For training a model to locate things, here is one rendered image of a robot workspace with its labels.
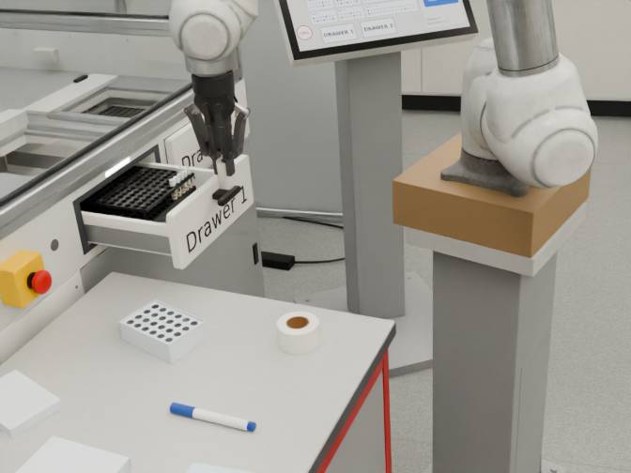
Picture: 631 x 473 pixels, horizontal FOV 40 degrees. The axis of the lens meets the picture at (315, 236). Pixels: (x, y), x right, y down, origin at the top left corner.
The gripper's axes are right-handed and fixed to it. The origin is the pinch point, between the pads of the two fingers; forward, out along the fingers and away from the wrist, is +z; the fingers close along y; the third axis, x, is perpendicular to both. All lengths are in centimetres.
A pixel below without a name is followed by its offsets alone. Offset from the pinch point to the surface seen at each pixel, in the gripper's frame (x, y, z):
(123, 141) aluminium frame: 0.2, 21.9, -4.9
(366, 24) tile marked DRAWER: -80, 0, -8
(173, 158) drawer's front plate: -13.8, 20.6, 4.3
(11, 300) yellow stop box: 39.8, 19.7, 7.7
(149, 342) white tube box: 34.9, -2.7, 14.5
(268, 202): -154, 73, 87
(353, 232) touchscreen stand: -84, 8, 56
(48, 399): 52, 5, 15
